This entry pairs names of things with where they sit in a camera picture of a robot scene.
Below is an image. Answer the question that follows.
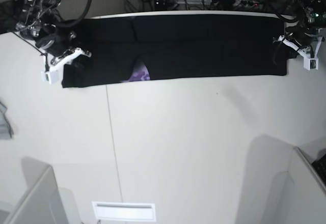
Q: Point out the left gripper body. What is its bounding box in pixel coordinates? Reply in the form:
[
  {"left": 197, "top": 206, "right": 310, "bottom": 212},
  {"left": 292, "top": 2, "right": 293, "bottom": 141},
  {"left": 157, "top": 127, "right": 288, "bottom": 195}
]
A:
[{"left": 284, "top": 24, "right": 322, "bottom": 50}]

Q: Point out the right white partition panel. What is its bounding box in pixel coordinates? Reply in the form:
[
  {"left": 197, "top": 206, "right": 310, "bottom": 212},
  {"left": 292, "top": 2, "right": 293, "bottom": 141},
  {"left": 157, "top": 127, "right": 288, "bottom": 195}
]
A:
[{"left": 264, "top": 146, "right": 326, "bottom": 224}]

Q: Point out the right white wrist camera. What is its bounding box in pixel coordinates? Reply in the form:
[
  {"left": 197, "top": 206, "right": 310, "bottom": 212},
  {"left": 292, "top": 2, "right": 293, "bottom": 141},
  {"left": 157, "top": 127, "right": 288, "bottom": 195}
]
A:
[{"left": 41, "top": 47, "right": 92, "bottom": 84}]

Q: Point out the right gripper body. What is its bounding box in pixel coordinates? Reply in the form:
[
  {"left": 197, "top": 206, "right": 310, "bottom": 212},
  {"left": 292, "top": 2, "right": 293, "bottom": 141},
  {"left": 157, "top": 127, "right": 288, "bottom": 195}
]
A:
[{"left": 34, "top": 24, "right": 75, "bottom": 57}]

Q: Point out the left white partition panel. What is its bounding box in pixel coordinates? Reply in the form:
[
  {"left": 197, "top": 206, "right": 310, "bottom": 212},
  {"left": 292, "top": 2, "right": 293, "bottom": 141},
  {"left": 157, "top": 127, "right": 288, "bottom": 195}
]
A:
[{"left": 1, "top": 165, "right": 69, "bottom": 224}]

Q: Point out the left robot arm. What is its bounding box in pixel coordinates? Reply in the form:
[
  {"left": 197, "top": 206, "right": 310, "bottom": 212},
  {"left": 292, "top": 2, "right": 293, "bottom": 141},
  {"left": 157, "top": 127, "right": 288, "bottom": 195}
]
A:
[{"left": 276, "top": 0, "right": 325, "bottom": 61}]

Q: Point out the black T-shirt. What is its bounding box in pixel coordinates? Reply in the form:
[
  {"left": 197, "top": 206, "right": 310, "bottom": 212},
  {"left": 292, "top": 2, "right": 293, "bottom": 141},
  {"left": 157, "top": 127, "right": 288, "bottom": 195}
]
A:
[{"left": 62, "top": 14, "right": 289, "bottom": 88}]

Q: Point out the white partition panel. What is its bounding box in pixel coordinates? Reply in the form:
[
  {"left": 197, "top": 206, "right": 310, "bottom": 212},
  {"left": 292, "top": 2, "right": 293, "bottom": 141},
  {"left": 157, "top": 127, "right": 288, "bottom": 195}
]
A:
[
  {"left": 264, "top": 146, "right": 326, "bottom": 224},
  {"left": 1, "top": 165, "right": 69, "bottom": 224}
]

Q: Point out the white power strip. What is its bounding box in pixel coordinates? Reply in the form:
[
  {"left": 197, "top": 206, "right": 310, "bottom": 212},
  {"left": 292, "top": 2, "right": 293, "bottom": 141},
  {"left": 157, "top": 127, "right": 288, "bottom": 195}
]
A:
[{"left": 175, "top": 0, "right": 265, "bottom": 7}]

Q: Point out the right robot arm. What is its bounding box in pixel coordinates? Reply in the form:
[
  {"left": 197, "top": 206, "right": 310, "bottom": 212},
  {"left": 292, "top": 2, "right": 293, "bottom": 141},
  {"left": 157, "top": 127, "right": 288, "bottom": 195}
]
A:
[{"left": 14, "top": 0, "right": 92, "bottom": 71}]

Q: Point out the black keyboard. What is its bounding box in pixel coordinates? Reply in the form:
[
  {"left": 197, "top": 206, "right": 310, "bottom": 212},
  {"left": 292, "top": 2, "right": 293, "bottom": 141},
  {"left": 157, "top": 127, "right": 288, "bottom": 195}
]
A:
[{"left": 312, "top": 155, "right": 326, "bottom": 184}]

